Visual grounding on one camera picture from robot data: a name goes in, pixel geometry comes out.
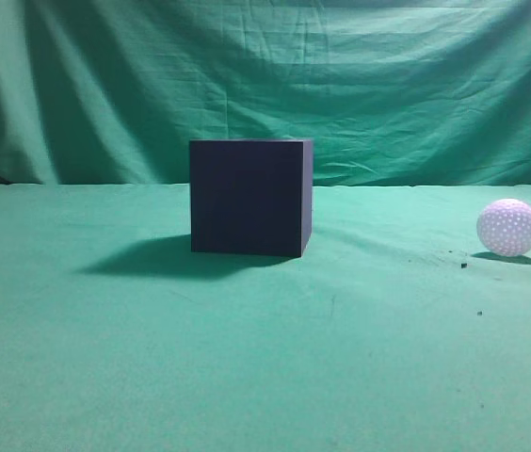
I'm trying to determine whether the green table cloth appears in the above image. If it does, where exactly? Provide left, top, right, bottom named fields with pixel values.
left=0, top=185, right=531, bottom=451

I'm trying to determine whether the white dimpled golf ball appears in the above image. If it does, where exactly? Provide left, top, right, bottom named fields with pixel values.
left=476, top=198, right=531, bottom=257

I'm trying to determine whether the dark blue cube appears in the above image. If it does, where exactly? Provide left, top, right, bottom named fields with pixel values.
left=189, top=138, right=314, bottom=258

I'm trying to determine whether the green backdrop cloth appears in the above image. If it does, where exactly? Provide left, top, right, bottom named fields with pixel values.
left=0, top=1, right=531, bottom=186

